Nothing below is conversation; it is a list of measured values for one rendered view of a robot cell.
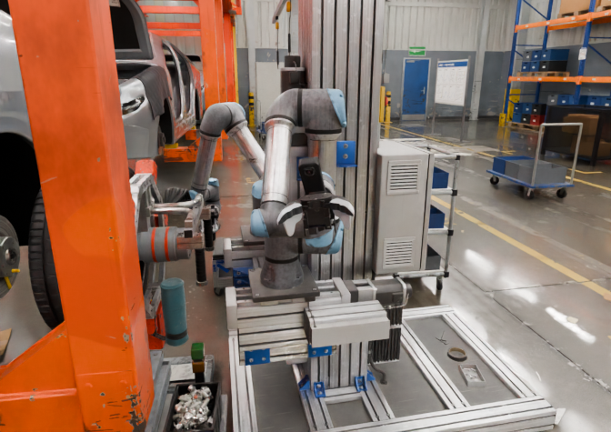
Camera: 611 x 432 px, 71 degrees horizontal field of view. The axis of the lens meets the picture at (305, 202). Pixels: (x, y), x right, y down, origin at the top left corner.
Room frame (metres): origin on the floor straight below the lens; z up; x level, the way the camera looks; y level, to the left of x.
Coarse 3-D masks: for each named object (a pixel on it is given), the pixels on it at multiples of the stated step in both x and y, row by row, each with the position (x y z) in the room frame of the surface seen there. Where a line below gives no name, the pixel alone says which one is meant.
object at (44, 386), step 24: (48, 336) 1.08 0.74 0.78; (24, 360) 1.01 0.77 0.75; (48, 360) 0.98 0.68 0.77; (0, 384) 0.97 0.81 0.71; (24, 384) 0.98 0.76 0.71; (48, 384) 0.98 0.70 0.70; (72, 384) 0.99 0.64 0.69; (0, 408) 0.95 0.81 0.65; (24, 408) 0.95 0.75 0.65; (48, 408) 0.96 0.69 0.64; (72, 408) 0.97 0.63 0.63
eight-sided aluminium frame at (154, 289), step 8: (136, 176) 1.66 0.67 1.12; (144, 176) 1.66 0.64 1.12; (152, 176) 1.72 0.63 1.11; (136, 184) 1.54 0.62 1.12; (144, 184) 1.59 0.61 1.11; (152, 184) 1.72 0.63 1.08; (136, 192) 1.49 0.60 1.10; (152, 192) 1.76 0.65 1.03; (136, 200) 1.47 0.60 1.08; (152, 200) 1.84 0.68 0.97; (160, 200) 1.84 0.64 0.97; (136, 208) 1.45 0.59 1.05; (136, 216) 1.44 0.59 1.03; (152, 216) 1.84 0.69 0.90; (160, 216) 1.85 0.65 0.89; (136, 224) 1.43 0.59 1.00; (152, 224) 1.84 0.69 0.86; (160, 224) 1.85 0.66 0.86; (136, 232) 1.42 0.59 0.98; (152, 264) 1.78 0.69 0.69; (160, 264) 1.78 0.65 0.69; (152, 272) 1.75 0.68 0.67; (160, 272) 1.76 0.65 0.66; (152, 280) 1.73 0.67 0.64; (160, 280) 1.73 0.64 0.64; (152, 288) 1.70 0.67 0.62; (160, 288) 1.69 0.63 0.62; (144, 296) 1.41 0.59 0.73; (160, 296) 1.66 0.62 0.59; (152, 304) 1.55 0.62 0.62; (152, 312) 1.49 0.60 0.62
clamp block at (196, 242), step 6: (180, 234) 1.47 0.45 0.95; (198, 234) 1.47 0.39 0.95; (180, 240) 1.45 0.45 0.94; (186, 240) 1.45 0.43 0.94; (192, 240) 1.45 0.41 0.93; (198, 240) 1.45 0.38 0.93; (180, 246) 1.44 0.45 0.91; (186, 246) 1.45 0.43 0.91; (192, 246) 1.45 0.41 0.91; (198, 246) 1.45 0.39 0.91
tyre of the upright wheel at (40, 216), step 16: (32, 224) 1.32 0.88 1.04; (32, 240) 1.29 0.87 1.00; (48, 240) 1.29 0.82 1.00; (32, 256) 1.27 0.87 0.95; (48, 256) 1.27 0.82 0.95; (32, 272) 1.26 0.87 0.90; (48, 272) 1.26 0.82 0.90; (32, 288) 1.26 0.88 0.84; (48, 288) 1.27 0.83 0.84; (144, 288) 1.73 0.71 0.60; (48, 304) 1.26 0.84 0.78; (48, 320) 1.28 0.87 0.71; (64, 320) 1.30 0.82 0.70
